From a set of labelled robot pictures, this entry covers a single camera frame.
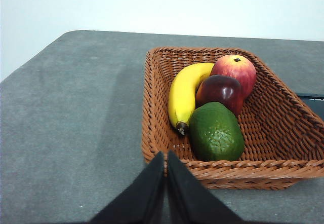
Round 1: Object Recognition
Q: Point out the yellow banana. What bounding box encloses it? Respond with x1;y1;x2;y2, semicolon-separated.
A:
168;62;215;135

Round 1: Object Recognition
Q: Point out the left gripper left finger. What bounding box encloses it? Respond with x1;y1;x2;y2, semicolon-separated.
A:
90;151;167;224

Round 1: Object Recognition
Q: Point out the brown woven wicker basket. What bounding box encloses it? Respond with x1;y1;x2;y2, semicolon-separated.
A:
141;47;324;191

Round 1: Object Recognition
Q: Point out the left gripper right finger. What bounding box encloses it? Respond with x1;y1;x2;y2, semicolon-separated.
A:
166;150;244;224

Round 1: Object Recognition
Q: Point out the green avocado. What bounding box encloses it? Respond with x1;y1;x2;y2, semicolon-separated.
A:
189;101;246;162

